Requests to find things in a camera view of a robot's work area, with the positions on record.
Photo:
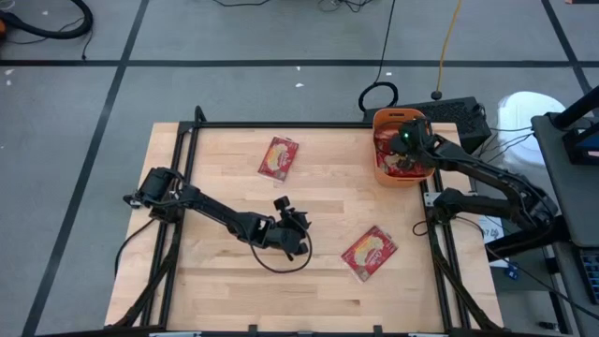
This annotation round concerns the orange plastic basket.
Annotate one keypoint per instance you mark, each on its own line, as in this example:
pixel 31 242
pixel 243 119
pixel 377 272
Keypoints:
pixel 398 181

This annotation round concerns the black keyboard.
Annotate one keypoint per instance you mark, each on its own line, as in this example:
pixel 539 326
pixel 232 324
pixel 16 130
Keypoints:
pixel 592 276

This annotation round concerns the black computer box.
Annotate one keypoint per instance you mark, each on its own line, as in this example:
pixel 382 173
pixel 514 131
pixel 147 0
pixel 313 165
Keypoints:
pixel 454 117

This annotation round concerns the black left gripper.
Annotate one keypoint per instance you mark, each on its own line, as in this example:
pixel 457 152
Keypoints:
pixel 285 236

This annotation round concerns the small blue item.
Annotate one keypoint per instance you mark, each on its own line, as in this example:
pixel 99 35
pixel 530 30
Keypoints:
pixel 513 271

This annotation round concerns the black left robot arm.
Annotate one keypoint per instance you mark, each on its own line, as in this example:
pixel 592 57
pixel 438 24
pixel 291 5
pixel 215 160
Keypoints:
pixel 215 213

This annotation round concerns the black table frame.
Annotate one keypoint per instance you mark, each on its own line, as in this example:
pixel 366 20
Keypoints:
pixel 281 125

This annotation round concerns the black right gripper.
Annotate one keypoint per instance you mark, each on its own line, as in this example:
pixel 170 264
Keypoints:
pixel 404 156

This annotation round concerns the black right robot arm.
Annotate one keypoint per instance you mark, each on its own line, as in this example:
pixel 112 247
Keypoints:
pixel 468 161

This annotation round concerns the white paper sheet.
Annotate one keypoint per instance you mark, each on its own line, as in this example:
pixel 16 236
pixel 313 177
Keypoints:
pixel 493 234

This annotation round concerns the grey cart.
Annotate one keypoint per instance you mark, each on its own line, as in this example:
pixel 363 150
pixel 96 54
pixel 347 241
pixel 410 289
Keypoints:
pixel 571 196

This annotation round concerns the white round bin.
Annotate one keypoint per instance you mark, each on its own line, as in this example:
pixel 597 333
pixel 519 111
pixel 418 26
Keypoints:
pixel 524 117

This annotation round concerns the black device with screen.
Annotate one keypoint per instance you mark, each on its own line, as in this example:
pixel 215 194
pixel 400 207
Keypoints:
pixel 580 140

